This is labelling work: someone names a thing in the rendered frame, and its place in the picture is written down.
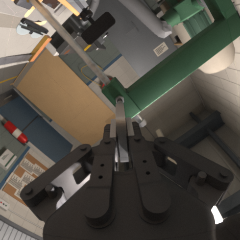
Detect red round button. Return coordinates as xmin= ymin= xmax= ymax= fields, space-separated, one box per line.
xmin=101 ymin=75 xmax=115 ymax=89

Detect white radiator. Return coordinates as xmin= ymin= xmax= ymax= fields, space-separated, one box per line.
xmin=0 ymin=218 xmax=44 ymax=240

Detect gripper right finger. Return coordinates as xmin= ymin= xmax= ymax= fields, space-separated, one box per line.
xmin=125 ymin=118 xmax=234 ymax=226

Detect grey cabinet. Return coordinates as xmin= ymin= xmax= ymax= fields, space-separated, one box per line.
xmin=94 ymin=0 xmax=180 ymax=78

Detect black round knob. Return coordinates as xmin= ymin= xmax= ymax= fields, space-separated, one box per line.
xmin=79 ymin=9 xmax=95 ymax=22

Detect yellow cable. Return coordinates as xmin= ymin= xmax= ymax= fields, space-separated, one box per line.
xmin=80 ymin=64 xmax=106 ymax=88

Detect white-capped bolt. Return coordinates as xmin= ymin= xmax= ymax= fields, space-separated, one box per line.
xmin=134 ymin=114 xmax=147 ymax=128

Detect brown notice board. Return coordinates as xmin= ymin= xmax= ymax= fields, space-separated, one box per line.
xmin=1 ymin=152 xmax=49 ymax=206

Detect green ribbed dust port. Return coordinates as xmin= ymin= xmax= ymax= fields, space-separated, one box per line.
xmin=161 ymin=1 xmax=214 ymax=39

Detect clear safety glasses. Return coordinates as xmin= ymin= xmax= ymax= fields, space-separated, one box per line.
xmin=16 ymin=18 xmax=49 ymax=39

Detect beige drum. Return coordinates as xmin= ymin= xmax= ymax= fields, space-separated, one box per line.
xmin=198 ymin=41 xmax=236 ymax=75

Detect grey metal lever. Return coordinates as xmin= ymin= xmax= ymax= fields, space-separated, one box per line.
xmin=115 ymin=96 xmax=130 ymax=171

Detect grey metal rail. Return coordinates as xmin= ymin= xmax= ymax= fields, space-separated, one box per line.
xmin=0 ymin=53 xmax=33 ymax=70

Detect tan wooden board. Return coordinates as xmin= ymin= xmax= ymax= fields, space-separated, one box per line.
xmin=10 ymin=48 xmax=117 ymax=147

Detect orange wooden bar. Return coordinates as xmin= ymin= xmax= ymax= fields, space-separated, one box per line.
xmin=57 ymin=0 xmax=81 ymax=17

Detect white and green box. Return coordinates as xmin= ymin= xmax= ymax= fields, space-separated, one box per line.
xmin=0 ymin=148 xmax=18 ymax=171

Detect blue cupboard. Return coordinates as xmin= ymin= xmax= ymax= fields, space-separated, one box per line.
xmin=0 ymin=96 xmax=73 ymax=163

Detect dark blue-grey stand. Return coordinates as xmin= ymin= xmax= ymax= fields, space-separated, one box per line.
xmin=173 ymin=110 xmax=240 ymax=170

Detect white button box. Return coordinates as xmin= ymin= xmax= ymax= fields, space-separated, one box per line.
xmin=0 ymin=199 xmax=10 ymax=212

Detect red and white cylinder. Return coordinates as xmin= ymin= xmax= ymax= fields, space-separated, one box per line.
xmin=3 ymin=120 xmax=29 ymax=145

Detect long grey steel rod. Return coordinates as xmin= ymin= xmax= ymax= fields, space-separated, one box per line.
xmin=29 ymin=0 xmax=112 ymax=86

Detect white paper label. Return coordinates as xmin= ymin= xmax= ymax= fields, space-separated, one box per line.
xmin=153 ymin=41 xmax=169 ymax=57

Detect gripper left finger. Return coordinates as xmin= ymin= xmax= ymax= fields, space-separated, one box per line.
xmin=19 ymin=119 xmax=118 ymax=228

